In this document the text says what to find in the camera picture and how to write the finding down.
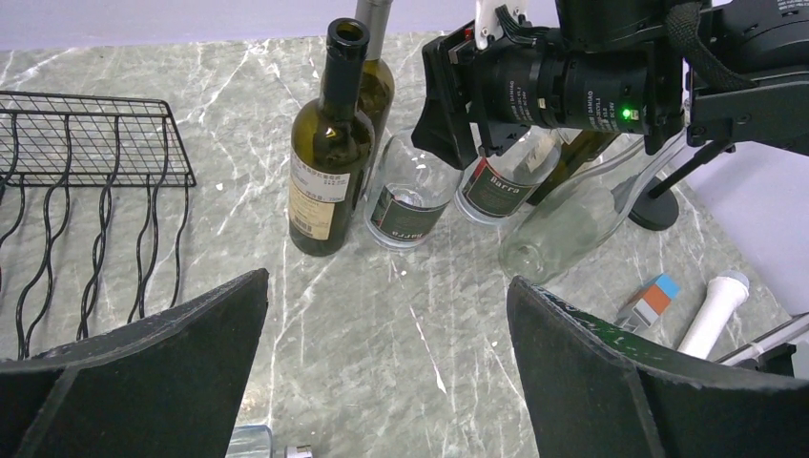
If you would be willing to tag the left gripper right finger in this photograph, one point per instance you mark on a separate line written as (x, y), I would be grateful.
(593, 389)

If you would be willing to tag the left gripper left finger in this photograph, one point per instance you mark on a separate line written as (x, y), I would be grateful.
(168, 385)

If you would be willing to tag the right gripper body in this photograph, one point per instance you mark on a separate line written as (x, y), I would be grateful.
(609, 66)

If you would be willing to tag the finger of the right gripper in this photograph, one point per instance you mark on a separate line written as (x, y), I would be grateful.
(445, 132)

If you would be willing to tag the dark green wine bottle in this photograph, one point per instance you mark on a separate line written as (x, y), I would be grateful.
(332, 142)

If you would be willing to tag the blue square glass bottle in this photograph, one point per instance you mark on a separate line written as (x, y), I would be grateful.
(257, 441)

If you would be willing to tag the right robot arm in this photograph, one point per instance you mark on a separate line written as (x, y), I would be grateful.
(730, 73)

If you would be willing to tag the clear labelled bottle silver cap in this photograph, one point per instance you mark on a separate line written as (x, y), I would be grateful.
(493, 188)

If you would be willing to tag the dark wine bottle right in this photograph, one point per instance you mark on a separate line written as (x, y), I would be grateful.
(577, 149)

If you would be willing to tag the green wine bottle grey cap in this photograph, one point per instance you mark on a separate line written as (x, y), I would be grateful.
(377, 84)

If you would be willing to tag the clear empty glass bottle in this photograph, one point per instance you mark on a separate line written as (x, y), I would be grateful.
(584, 212)

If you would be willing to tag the grey tool coloured blocks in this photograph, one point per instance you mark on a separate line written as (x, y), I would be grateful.
(648, 304)

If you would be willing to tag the white toy microphone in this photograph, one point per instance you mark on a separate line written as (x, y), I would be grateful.
(724, 295)

